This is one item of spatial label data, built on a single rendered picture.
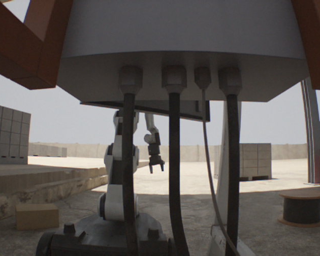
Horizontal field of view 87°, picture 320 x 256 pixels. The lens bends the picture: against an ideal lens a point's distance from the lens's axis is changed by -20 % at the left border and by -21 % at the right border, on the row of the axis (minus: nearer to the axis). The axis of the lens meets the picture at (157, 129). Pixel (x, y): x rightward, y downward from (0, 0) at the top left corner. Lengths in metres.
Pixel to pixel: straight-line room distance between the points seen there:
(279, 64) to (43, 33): 0.28
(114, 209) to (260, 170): 4.40
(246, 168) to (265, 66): 4.67
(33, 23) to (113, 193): 0.89
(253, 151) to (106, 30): 4.86
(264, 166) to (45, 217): 4.62
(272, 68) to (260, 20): 0.07
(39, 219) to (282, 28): 1.59
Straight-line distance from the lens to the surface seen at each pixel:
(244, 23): 0.27
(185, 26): 0.25
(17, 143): 3.67
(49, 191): 2.34
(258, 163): 5.08
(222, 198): 0.90
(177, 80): 0.26
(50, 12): 0.26
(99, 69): 0.29
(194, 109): 0.65
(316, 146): 4.21
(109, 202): 1.01
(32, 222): 1.59
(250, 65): 0.28
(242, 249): 0.72
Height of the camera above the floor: 0.53
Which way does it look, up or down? 8 degrees up
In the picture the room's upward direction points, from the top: 1 degrees clockwise
